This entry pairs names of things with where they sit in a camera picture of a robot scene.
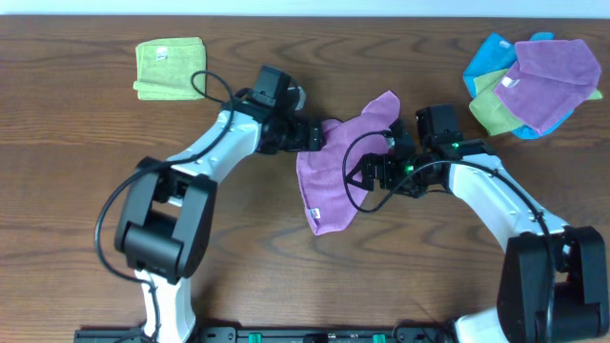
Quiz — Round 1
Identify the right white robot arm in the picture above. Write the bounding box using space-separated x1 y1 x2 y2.
341 105 609 342

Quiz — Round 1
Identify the folded green cloth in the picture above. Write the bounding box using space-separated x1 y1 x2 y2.
133 37 207 101

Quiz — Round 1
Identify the purple cloth on pile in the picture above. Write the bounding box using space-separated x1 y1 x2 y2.
495 39 601 134

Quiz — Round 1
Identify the green cloth on pile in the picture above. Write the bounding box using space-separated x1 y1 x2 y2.
465 62 601 136

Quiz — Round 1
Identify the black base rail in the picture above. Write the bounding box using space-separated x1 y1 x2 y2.
73 325 458 343

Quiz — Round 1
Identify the purple cloth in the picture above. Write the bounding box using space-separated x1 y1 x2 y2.
296 91 400 235
495 39 601 134

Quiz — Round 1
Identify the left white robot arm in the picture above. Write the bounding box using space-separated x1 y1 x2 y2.
113 66 324 342

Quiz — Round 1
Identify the blue cloth on pile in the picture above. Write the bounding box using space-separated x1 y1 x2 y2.
462 33 572 140

